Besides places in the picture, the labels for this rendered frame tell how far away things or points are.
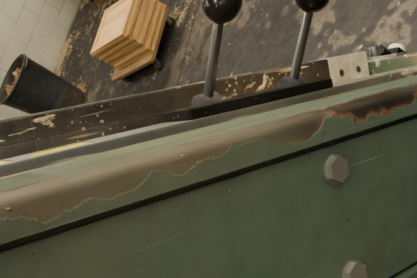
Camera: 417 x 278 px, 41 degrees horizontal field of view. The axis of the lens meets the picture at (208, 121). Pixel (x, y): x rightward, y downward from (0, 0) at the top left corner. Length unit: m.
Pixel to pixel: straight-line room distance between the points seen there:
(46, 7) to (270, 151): 6.65
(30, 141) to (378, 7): 2.21
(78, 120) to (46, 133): 0.05
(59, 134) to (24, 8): 5.92
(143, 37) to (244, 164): 3.97
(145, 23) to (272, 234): 4.02
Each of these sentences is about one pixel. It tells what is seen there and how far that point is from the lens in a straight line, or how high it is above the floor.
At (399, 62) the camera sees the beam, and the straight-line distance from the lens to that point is 1.24.
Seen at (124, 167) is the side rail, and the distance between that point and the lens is 0.20.
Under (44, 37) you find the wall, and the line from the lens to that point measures 6.71.
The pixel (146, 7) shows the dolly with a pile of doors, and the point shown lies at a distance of 4.31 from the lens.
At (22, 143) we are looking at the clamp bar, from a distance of 0.83.
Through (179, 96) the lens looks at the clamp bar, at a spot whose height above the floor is 1.32.
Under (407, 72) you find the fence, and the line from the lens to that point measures 0.76.
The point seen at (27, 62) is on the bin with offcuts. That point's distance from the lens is 5.22.
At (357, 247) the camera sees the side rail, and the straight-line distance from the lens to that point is 0.29.
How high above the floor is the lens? 1.75
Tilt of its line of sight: 31 degrees down
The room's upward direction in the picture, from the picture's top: 62 degrees counter-clockwise
